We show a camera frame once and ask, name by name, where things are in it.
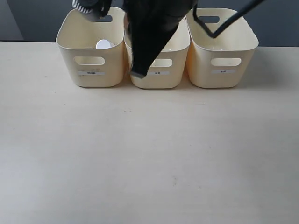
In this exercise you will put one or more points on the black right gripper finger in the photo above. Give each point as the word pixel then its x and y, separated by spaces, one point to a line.
pixel 151 24

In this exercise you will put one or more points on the clear plastic bottle white cap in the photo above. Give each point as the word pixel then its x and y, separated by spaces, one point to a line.
pixel 104 44

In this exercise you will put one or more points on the cream plastic bin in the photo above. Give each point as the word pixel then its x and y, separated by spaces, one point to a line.
pixel 219 62
pixel 167 69
pixel 88 66

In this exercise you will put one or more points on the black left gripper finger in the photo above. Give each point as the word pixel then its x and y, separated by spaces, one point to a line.
pixel 92 10

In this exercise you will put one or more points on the left cream plastic bin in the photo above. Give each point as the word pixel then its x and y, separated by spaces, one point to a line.
pixel 88 66

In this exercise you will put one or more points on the right cream plastic bin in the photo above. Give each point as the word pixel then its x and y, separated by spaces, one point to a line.
pixel 219 62

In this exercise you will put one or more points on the middle cream plastic bin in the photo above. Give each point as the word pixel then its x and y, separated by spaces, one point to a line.
pixel 167 69

